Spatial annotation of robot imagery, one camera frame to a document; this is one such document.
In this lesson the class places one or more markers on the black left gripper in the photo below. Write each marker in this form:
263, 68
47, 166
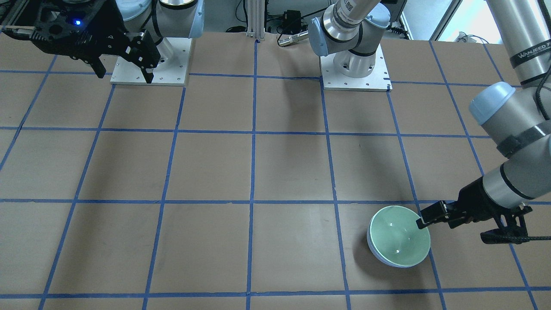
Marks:
472, 199

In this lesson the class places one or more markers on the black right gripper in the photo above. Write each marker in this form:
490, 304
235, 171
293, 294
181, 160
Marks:
112, 26

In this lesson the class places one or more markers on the green bowl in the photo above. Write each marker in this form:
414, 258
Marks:
395, 234

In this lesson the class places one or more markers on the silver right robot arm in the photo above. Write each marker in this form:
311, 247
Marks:
173, 24

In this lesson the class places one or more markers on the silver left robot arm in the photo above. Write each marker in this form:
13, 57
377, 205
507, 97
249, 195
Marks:
518, 121

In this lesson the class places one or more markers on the blue bowl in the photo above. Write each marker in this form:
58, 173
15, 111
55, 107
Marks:
379, 256

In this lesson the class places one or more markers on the black power adapter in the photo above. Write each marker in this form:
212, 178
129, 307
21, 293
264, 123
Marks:
290, 17

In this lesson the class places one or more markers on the aluminium frame post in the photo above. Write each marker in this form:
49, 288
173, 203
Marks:
255, 19

